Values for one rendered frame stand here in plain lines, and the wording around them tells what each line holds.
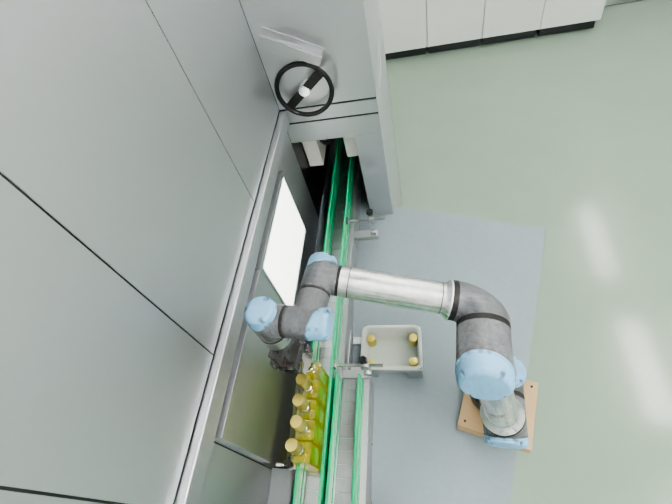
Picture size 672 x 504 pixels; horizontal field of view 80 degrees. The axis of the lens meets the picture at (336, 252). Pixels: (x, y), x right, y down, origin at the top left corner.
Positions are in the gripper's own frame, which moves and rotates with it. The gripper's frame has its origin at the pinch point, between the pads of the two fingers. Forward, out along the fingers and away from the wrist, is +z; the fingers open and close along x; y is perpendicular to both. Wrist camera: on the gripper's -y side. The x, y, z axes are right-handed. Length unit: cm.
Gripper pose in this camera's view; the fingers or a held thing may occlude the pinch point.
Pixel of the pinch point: (302, 358)
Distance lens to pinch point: 122.1
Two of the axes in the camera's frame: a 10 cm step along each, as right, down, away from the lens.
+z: 2.0, 5.8, 7.9
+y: -1.8, 8.1, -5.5
